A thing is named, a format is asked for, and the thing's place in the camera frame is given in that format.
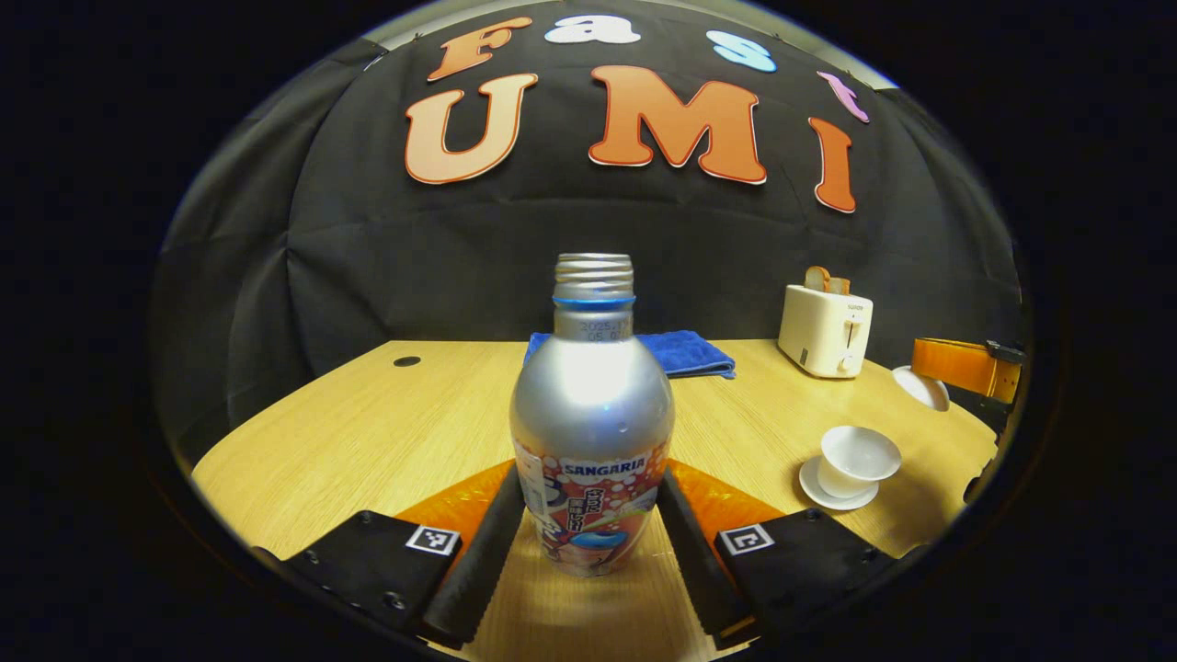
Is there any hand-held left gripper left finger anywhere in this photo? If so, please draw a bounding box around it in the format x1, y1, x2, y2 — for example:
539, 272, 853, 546
253, 460, 527, 649

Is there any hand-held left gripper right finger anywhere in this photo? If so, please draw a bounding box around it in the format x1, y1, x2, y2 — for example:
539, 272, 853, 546
655, 458, 907, 649

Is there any white teacup lid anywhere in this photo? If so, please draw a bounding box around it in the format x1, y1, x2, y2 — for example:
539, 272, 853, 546
892, 365, 951, 412

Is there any white teacup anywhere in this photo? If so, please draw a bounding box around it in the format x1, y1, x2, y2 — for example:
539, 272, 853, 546
817, 425, 903, 500

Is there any silver water bottle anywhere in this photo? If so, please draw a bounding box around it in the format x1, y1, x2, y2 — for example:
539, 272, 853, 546
509, 253, 677, 578

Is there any white saucer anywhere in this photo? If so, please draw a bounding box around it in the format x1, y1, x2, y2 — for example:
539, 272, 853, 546
798, 455, 881, 512

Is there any cream toaster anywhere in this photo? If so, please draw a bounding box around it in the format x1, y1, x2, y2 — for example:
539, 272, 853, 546
777, 283, 874, 380

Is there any blue folded towel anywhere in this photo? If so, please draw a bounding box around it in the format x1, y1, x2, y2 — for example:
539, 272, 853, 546
522, 330, 737, 381

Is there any black backdrop cloth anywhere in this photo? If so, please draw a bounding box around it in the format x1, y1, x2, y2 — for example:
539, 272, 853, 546
152, 0, 1026, 461

